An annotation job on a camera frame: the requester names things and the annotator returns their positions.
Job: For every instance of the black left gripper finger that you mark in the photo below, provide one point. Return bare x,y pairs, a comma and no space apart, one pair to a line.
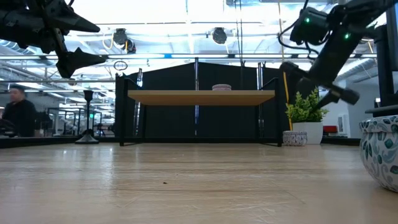
77,60
76,21

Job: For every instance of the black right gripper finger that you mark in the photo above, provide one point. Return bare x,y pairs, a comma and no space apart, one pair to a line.
345,95
293,70

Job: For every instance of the blue teal patterned candle tin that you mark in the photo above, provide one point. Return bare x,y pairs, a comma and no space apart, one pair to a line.
381,149

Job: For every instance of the pink candle tin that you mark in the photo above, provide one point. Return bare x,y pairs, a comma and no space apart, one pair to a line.
221,87

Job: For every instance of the black metal candlestick holder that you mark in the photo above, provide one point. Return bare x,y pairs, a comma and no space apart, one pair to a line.
87,139

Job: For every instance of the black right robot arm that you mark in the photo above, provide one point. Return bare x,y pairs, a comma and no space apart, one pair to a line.
373,9

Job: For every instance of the red box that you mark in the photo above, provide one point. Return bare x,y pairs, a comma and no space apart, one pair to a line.
329,129

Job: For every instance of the green plant in white pot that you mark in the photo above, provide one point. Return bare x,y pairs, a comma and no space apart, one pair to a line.
308,132

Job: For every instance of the black equipment stand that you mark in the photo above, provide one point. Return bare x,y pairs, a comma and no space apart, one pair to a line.
392,62

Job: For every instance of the background robot workstation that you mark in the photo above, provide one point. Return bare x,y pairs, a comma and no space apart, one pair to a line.
74,124

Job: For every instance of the person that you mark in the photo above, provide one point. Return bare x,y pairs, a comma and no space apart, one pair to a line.
20,115

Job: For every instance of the wooden shelf with black legs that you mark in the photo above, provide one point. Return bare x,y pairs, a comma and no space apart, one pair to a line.
202,98

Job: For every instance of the black backdrop panel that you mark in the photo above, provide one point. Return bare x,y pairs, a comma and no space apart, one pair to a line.
168,121

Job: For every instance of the black aluminium rig frame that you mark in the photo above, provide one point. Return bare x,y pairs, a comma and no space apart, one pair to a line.
46,142

